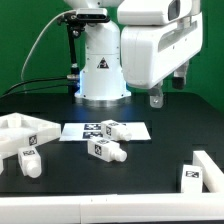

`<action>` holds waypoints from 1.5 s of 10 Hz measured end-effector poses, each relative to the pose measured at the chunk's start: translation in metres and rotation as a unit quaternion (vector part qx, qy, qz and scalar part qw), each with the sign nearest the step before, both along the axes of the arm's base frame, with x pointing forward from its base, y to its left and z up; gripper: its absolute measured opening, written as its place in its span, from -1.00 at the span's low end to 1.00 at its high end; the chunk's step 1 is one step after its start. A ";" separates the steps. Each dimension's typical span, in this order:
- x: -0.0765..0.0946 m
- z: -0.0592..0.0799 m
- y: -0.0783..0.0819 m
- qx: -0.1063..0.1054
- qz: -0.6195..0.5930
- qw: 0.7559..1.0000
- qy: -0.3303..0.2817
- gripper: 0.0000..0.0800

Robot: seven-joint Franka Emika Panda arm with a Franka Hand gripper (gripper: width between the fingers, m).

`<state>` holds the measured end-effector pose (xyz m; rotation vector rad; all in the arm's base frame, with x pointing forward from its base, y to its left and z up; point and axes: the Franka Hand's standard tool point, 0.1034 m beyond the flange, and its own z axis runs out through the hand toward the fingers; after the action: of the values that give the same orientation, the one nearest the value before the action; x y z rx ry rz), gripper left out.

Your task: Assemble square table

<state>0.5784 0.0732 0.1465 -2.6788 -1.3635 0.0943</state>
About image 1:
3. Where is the white square tabletop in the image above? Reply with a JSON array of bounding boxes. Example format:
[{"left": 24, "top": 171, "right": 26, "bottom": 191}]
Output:
[{"left": 0, "top": 113, "right": 61, "bottom": 159}]

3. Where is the black camera stand pole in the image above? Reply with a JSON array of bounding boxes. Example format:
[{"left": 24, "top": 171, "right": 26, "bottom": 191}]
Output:
[{"left": 67, "top": 25, "right": 80, "bottom": 95}]

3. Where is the black cable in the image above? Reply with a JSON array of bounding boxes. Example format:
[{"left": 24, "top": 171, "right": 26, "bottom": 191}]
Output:
[
  {"left": 0, "top": 76, "right": 73, "bottom": 98},
  {"left": 0, "top": 83, "right": 76, "bottom": 99}
]

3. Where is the white L-shaped obstacle wall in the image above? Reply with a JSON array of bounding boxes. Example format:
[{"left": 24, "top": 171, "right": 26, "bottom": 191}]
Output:
[{"left": 0, "top": 151, "right": 224, "bottom": 224}]

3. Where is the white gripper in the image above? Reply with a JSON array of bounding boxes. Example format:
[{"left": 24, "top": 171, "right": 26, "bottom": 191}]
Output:
[{"left": 121, "top": 13, "right": 203, "bottom": 108}]

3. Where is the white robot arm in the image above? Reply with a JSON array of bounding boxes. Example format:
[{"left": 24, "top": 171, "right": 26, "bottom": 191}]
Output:
[{"left": 63, "top": 0, "right": 203, "bottom": 108}]

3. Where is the black cable upper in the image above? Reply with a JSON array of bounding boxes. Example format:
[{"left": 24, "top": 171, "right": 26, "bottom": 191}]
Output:
[{"left": 0, "top": 76, "right": 73, "bottom": 98}]

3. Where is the black camera on stand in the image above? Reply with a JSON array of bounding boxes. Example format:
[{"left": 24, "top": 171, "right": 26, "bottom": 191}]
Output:
[{"left": 57, "top": 8, "right": 110, "bottom": 24}]

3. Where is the black cable lower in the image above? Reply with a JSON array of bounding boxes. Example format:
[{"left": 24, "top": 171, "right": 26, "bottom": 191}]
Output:
[{"left": 0, "top": 83, "right": 76, "bottom": 99}]

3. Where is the white paper with markers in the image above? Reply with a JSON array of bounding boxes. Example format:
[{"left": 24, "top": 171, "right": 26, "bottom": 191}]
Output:
[{"left": 60, "top": 122, "right": 151, "bottom": 141}]

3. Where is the grey camera cable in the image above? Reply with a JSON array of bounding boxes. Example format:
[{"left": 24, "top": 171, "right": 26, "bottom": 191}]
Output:
[{"left": 20, "top": 10, "right": 77, "bottom": 82}]

